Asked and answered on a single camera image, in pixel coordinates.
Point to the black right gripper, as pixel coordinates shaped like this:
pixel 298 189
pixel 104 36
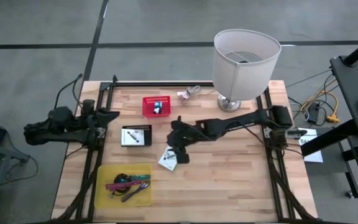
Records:
pixel 182 133

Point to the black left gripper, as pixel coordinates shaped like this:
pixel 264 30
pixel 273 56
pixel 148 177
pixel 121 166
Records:
pixel 92 124

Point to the teal pen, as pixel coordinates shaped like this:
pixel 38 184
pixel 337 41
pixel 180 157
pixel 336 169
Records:
pixel 141 177

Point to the small white teal cube charger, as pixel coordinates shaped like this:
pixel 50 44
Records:
pixel 158 104

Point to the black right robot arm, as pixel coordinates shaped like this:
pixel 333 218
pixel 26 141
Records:
pixel 235 121

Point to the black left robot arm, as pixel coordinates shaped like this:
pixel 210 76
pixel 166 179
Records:
pixel 57 130

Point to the black plastic basket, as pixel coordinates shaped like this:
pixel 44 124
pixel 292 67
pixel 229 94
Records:
pixel 148 137

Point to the red plastic basket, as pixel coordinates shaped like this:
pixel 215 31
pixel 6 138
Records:
pixel 163 109

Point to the yellow translucent tray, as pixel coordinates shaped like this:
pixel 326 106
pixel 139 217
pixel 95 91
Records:
pixel 104 174

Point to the grey shade table lamp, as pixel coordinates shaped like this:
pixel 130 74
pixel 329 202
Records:
pixel 244 81

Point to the white paper sheet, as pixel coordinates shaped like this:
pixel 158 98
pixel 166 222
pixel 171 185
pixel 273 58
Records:
pixel 314 157

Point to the black power adapter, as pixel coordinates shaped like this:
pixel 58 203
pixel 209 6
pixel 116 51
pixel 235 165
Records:
pixel 314 115

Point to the black desk stand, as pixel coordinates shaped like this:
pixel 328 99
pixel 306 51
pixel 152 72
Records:
pixel 351 149

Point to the desk caster wheel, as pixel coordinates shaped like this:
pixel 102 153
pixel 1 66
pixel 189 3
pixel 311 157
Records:
pixel 349 194

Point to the black side table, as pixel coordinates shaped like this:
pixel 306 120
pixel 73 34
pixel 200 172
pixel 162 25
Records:
pixel 353 93

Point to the black aluminium frame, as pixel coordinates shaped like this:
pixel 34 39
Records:
pixel 166 84

